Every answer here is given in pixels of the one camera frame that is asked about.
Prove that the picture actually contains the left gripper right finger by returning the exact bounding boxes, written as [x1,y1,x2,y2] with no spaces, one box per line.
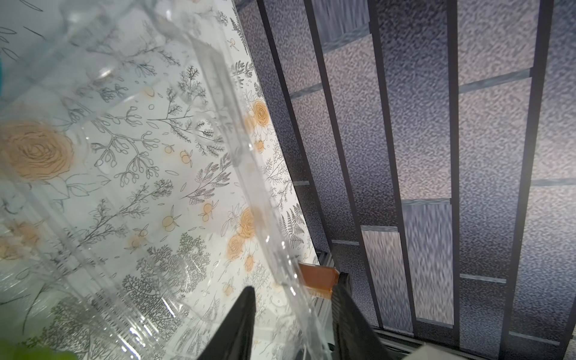
[331,272,393,360]

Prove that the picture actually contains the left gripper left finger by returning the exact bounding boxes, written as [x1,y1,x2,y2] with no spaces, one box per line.
[197,286,256,360]

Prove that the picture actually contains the clear plastic container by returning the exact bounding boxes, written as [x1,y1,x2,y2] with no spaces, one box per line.
[1,1,329,359]

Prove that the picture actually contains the green grape bunch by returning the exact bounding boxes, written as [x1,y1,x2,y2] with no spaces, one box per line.
[1,341,78,360]

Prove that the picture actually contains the amber spice jar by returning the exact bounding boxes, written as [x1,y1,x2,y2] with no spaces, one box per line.
[298,263,340,300]

